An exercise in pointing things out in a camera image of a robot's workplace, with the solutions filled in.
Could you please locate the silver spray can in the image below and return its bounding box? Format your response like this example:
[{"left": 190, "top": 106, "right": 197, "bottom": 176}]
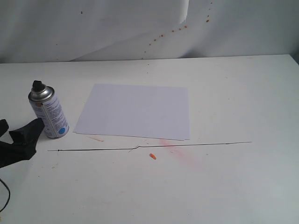
[{"left": 28, "top": 80, "right": 70, "bottom": 139}]

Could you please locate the white backdrop paper sheet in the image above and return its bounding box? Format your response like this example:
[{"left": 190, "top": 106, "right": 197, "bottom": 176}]
[{"left": 0, "top": 0, "right": 299, "bottom": 63}]

